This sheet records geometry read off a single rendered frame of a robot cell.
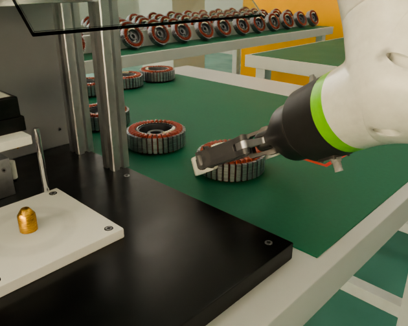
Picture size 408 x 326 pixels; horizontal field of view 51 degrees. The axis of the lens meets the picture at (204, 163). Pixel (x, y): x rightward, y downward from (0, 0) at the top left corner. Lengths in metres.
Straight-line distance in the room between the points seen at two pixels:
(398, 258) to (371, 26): 1.60
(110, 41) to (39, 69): 0.17
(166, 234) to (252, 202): 0.16
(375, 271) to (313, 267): 1.34
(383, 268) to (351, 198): 1.23
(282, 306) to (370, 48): 0.25
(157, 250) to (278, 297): 0.14
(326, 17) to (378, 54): 3.47
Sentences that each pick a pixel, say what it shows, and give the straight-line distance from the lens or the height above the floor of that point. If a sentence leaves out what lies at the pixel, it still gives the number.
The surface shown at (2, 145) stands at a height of 0.88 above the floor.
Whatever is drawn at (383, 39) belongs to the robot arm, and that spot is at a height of 0.99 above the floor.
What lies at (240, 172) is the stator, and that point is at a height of 0.77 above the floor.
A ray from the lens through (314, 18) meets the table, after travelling 3.29.
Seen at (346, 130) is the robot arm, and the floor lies 0.90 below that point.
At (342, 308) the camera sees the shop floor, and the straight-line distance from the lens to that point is 1.62.
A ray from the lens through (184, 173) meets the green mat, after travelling 0.70.
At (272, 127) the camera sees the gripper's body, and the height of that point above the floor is 0.87.
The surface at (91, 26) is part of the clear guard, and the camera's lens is 0.32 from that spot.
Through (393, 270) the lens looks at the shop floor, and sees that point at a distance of 1.87.
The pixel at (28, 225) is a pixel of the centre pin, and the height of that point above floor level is 0.79.
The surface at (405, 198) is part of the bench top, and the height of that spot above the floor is 0.75.
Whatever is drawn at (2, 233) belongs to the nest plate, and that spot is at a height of 0.78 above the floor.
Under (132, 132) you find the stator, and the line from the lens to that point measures 0.79.
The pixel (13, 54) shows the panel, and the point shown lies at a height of 0.94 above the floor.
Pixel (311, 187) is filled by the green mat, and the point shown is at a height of 0.75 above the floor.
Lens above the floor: 1.04
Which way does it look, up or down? 23 degrees down
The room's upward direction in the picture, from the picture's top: straight up
